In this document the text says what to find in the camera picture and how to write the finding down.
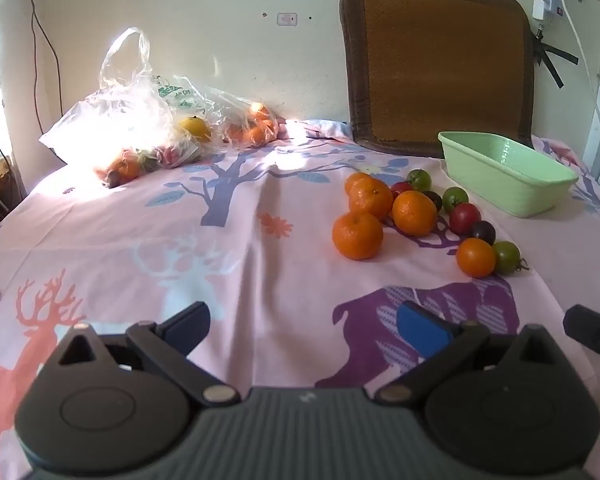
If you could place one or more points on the red tomato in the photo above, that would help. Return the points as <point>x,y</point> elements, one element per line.
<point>401,187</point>
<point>464,218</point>

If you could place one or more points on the green tomato with stem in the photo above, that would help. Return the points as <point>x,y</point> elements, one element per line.
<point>506,257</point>

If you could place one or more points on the light green plastic basin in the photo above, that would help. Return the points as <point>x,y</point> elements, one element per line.
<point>505,180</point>

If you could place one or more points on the large clear plastic bag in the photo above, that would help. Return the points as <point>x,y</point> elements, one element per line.
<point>115,125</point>

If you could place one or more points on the bagged red tomatoes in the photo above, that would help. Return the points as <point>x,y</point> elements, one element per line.
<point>167,155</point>

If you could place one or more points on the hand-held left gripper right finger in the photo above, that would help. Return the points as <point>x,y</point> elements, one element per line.
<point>420,327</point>

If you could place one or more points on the brown woven seat cushion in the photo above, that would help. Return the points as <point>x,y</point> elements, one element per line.
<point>440,65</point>

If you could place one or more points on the orange tomato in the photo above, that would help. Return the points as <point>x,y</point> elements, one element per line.
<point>476,257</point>

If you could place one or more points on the white wall socket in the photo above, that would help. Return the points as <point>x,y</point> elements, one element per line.
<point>287,19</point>

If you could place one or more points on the tangerine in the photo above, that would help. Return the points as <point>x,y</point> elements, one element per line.
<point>414,212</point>
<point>371,199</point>
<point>357,236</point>
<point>355,181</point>

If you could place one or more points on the dark purple tomato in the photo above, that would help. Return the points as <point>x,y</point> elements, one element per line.
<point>482,231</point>
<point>434,200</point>

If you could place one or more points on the yellow citrus fruit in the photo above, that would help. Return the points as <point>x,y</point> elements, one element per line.
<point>195,127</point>

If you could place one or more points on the pile of bagged tangerines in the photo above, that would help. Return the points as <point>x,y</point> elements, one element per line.
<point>252,127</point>

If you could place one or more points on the small clear plastic bag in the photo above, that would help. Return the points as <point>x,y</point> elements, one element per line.
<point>230,110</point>

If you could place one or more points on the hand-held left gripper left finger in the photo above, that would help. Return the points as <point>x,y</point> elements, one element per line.
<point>190,326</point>

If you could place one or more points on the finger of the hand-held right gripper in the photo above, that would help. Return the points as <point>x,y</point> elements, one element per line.
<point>590,327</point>

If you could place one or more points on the pink printed tablecloth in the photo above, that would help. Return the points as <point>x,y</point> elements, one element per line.
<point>180,240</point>

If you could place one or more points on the bagged orange persimmon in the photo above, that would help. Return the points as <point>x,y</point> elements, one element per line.
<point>122,170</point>

